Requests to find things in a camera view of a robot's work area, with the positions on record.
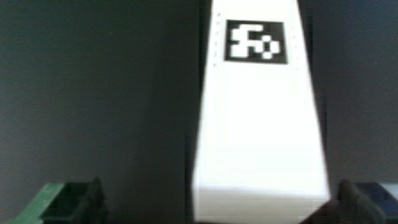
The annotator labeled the white desk leg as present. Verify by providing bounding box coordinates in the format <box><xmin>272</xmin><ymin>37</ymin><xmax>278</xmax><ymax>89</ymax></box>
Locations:
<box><xmin>192</xmin><ymin>0</ymin><xmax>331</xmax><ymax>224</ymax></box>

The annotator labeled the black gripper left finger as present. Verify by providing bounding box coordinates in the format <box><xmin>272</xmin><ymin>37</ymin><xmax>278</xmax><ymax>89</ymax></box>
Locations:
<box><xmin>11</xmin><ymin>179</ymin><xmax>109</xmax><ymax>224</ymax></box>

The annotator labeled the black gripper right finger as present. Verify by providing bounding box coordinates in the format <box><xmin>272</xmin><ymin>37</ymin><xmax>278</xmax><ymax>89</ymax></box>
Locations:
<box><xmin>301</xmin><ymin>180</ymin><xmax>398</xmax><ymax>224</ymax></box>

